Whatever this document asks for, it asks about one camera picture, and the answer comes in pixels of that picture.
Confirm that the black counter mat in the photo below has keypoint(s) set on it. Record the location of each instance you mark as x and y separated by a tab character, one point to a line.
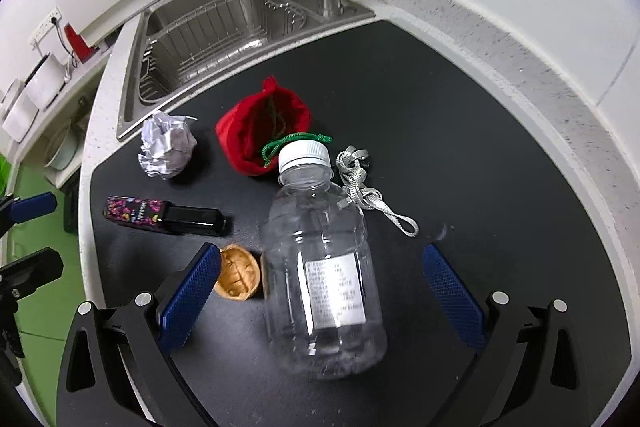
429	157

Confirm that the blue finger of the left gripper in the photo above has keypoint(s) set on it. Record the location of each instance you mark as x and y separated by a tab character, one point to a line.
14	210
24	276

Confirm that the red cup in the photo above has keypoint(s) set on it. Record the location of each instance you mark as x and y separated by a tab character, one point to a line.
78	45

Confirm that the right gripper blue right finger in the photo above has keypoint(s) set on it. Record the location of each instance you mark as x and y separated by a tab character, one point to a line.
527	368

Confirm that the clear plastic bottle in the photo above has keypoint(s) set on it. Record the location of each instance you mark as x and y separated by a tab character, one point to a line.
323	314

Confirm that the stainless steel sink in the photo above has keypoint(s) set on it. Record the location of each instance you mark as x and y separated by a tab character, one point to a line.
182	44

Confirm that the red drawstring pouch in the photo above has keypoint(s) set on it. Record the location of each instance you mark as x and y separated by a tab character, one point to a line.
253	132

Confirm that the black floral wrapper packet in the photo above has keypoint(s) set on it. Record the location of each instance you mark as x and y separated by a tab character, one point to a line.
156	215

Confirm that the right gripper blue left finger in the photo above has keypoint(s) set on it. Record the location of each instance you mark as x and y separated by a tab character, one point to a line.
116	367

